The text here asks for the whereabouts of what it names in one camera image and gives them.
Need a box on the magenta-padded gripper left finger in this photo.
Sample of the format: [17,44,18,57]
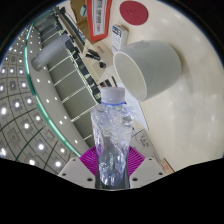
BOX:
[57,146,100,190]

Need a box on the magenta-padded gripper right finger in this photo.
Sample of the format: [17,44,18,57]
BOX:
[125,146,167,190]

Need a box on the clear plastic water bottle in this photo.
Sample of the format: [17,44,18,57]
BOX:
[90,86,136,189]

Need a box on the flat brown cardboard piece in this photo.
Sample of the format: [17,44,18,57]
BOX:
[159,158,176,174]

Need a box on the white paper sheet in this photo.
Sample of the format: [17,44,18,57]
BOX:
[124,96,150,131]

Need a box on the group of ceiling lights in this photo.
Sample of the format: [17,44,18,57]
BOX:
[0,26,88,169]

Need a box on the white ceramic cup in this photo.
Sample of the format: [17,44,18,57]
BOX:
[112,39,183,103]

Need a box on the black clip in small box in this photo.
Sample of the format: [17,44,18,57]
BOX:
[84,49,107,69]

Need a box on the row of black office chairs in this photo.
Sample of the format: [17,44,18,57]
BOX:
[53,6,104,104]

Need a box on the small white packet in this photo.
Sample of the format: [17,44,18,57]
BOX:
[111,24,130,56]

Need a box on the open cardboard box, red side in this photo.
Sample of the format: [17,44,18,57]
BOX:
[69,0,113,44]

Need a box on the flat round red coaster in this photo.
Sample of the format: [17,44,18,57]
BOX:
[119,0,149,26]

